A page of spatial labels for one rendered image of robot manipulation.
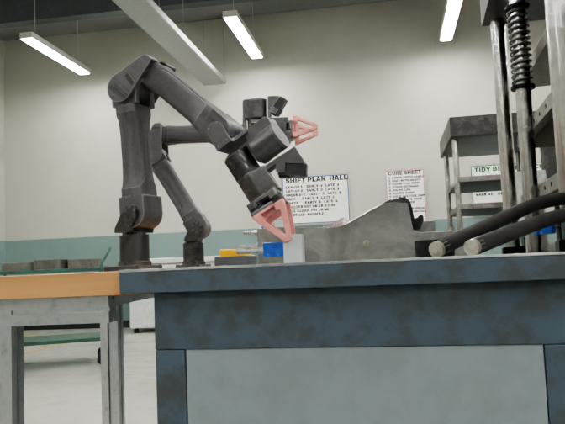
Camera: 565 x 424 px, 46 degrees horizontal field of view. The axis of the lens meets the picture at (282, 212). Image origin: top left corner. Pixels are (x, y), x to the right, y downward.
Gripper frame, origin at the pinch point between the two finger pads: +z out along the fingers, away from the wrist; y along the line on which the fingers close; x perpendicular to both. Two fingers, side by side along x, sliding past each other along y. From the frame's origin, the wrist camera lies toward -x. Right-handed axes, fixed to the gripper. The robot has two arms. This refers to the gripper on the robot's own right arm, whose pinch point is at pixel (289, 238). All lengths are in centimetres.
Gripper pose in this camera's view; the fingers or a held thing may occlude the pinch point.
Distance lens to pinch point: 127.3
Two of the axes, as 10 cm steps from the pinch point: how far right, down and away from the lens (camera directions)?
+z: 5.3, 8.4, -1.4
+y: 1.3, 0.8, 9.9
